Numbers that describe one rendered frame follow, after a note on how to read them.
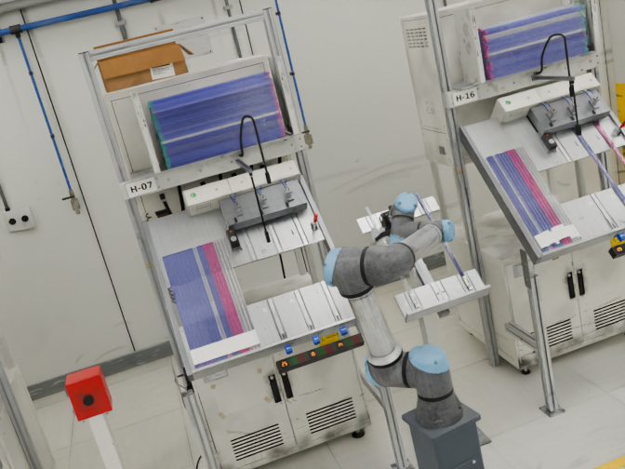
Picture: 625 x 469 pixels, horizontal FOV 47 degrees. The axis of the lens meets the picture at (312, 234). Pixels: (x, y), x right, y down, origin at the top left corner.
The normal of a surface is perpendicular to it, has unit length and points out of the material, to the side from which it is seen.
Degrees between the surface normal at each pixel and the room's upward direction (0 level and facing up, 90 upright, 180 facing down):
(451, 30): 90
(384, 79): 90
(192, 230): 43
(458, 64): 90
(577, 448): 0
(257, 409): 90
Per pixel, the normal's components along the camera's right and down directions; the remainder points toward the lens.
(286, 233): 0.01, -0.53
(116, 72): 0.26, 0.05
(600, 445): -0.22, -0.93
